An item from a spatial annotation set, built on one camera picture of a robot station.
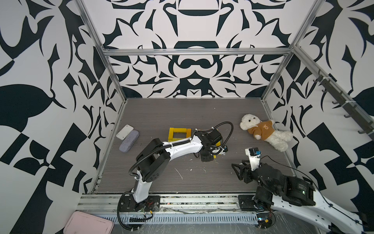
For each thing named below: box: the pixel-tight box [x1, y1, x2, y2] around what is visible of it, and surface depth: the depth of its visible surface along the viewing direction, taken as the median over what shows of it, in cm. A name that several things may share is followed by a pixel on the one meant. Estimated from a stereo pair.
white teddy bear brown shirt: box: [240, 113, 293, 152], surface depth 95 cm
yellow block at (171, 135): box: [168, 127, 175, 140], surface depth 101 cm
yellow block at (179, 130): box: [173, 127, 187, 134], surface depth 102 cm
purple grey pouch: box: [119, 129, 140, 154], surface depth 96 cm
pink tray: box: [63, 211, 115, 234], surface depth 69 cm
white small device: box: [115, 124, 134, 140], surface depth 101 cm
